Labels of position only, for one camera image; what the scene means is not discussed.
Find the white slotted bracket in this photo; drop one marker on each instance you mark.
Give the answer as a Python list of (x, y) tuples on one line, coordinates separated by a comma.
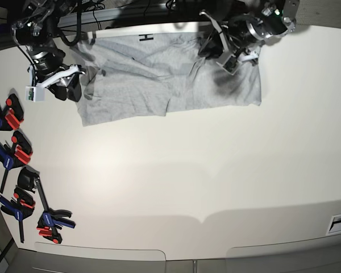
[(334, 226)]

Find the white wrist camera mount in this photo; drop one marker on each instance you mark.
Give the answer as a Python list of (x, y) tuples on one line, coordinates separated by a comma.
[(228, 52), (62, 77)]

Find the black gripper body at image left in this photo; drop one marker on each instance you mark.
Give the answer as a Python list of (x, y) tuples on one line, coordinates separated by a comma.
[(46, 61)]

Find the top blue red bar clamp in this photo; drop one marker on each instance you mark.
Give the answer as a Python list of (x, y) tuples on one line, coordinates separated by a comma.
[(12, 114)]

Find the grey T-shirt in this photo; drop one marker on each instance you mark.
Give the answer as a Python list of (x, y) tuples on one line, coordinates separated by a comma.
[(142, 75)]

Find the aluminium frame rail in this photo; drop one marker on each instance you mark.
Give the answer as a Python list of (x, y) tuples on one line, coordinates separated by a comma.
[(122, 13)]

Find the long bar clamp black pad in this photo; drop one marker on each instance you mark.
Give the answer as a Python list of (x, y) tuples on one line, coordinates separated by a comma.
[(50, 221)]

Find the black robot arm at image left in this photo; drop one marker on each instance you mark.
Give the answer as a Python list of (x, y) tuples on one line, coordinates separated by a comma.
[(37, 29)]

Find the black robot arm at image right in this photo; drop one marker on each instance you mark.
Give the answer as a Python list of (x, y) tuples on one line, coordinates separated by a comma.
[(278, 18)]

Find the blue red bar clamp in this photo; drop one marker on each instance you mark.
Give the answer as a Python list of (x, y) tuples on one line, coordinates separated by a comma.
[(20, 207), (12, 114), (16, 156)]

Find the black gripper body at image right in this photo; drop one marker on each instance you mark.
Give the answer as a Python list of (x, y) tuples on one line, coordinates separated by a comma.
[(231, 36)]

